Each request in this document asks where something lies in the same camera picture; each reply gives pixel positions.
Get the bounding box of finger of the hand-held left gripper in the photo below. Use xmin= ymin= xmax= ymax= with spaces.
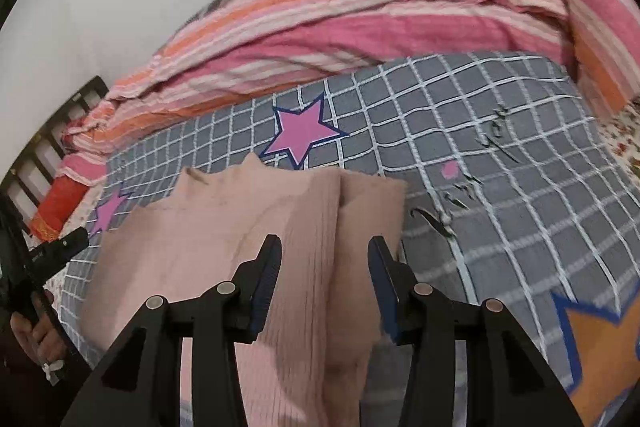
xmin=29 ymin=227 xmax=91 ymax=269

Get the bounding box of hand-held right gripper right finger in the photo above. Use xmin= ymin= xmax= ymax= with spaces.
xmin=367 ymin=234 xmax=586 ymax=427

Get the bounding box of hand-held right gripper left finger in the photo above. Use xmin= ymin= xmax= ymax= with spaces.
xmin=60 ymin=234 xmax=283 ymax=427

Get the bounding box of pink ribbed sweater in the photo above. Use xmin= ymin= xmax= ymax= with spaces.
xmin=80 ymin=152 xmax=408 ymax=427

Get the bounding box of person's left forearm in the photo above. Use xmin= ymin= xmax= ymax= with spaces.
xmin=0 ymin=347 xmax=93 ymax=427

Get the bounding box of person's left hand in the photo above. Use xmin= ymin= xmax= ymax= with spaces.
xmin=10 ymin=289 xmax=68 ymax=370

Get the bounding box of red pillow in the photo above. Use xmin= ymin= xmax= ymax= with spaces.
xmin=29 ymin=176 xmax=92 ymax=242

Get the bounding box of dark wooden headboard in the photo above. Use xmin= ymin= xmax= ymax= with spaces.
xmin=0 ymin=76 xmax=112 ymax=208

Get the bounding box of grey checked star blanket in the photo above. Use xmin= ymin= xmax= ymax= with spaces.
xmin=56 ymin=52 xmax=640 ymax=427

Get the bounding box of pink orange striped quilt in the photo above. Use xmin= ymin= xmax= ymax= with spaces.
xmin=60 ymin=0 xmax=640 ymax=170

